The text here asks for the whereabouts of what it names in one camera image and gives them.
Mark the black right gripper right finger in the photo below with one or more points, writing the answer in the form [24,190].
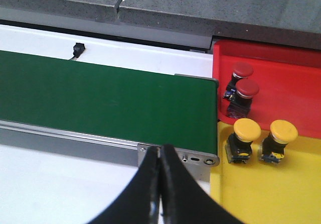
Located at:
[184,201]

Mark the red plastic tray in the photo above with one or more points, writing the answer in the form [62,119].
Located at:
[288,78]

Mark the aluminium conveyor frame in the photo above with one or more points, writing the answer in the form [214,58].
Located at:
[68,135]

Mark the black sensor with cable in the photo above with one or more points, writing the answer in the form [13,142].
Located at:
[78,49]

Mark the grey stone counter slab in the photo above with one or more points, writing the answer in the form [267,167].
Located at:
[57,0]

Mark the red push button switch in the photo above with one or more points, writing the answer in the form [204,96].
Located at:
[241,100]

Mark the red button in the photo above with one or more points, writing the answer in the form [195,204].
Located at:
[240,70]

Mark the yellow plastic tray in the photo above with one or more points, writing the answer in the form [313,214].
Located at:
[259,192]

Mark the yellow push button switch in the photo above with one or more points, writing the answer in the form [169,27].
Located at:
[238,145]

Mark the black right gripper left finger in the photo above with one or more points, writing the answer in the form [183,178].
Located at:
[139,201]

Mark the steel conveyor support bracket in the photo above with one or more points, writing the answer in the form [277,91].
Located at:
[200,172]

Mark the green conveyor belt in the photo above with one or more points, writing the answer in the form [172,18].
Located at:
[109,101]

